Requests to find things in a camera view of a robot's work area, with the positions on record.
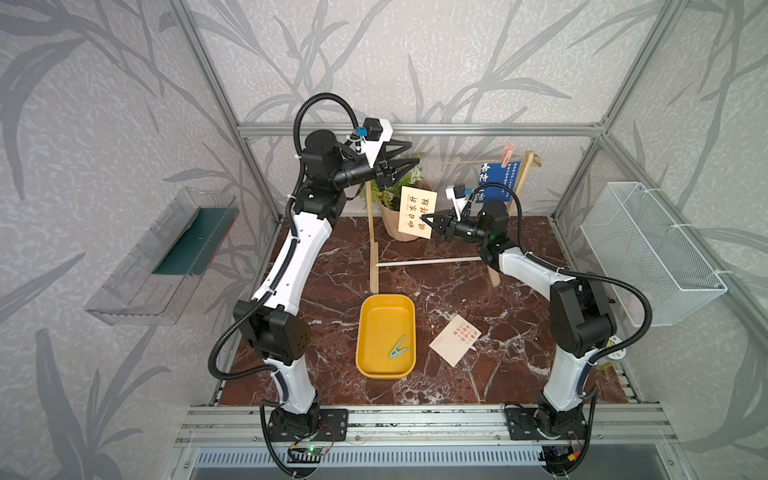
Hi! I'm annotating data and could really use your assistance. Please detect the cream postcard red characters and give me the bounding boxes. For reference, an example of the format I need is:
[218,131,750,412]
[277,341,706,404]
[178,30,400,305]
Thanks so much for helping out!
[398,187,437,239]

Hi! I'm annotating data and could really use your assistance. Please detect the blue postcard white characters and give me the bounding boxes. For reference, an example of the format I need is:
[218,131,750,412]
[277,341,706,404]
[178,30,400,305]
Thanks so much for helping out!
[475,161,521,203]

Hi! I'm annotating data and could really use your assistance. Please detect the pink clothespin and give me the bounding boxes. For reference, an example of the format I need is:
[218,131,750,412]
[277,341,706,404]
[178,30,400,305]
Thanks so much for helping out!
[501,144,516,169]

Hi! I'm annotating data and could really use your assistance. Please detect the cream postcard red stamps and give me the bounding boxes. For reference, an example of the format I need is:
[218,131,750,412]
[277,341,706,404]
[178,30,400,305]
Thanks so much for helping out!
[429,315,481,367]

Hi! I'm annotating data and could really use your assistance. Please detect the teal clothespin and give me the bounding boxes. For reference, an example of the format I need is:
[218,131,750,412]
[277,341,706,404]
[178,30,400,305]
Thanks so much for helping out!
[388,334,409,359]

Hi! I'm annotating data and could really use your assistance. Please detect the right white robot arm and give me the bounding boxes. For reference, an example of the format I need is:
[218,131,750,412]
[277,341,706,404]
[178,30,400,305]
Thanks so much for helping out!
[420,183,653,440]

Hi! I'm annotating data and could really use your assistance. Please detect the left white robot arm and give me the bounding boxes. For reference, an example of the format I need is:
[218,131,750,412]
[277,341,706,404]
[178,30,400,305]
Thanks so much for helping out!
[207,92,419,438]

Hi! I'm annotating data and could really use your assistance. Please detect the potted green plant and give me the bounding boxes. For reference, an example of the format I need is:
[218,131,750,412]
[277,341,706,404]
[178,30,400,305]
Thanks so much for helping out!
[370,166,431,242]

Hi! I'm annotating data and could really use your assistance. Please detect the wooden hanging rack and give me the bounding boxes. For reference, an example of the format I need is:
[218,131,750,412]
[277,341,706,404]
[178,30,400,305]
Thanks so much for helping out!
[365,151,543,295]

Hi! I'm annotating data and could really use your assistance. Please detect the yellow plastic tray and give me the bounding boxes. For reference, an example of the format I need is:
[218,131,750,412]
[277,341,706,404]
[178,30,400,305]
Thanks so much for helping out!
[356,294,416,380]

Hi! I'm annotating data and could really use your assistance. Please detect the green circuit board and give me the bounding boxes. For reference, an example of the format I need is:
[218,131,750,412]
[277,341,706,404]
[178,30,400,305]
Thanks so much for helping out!
[287,443,333,464]

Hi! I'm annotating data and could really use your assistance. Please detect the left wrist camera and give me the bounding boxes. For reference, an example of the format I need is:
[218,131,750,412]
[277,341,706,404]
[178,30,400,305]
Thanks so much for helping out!
[352,117,393,168]

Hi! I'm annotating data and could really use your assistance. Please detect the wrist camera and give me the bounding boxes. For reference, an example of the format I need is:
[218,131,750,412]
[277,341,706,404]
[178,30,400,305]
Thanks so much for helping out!
[445,184,473,221]
[352,117,393,168]

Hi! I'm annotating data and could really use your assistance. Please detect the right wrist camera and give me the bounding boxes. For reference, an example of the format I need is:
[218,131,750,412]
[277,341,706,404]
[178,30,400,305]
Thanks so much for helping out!
[445,184,473,221]

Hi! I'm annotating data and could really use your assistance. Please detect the white wire mesh basket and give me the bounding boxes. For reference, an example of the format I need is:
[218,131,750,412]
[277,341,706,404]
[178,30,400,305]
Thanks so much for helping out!
[581,182,728,327]

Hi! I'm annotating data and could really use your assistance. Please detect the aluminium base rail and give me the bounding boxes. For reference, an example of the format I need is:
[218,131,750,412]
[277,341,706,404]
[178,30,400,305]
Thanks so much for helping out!
[174,404,678,447]

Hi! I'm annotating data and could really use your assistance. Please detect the clear plastic wall shelf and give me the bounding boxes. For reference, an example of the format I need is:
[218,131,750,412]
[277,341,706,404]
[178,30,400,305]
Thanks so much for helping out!
[85,187,240,326]

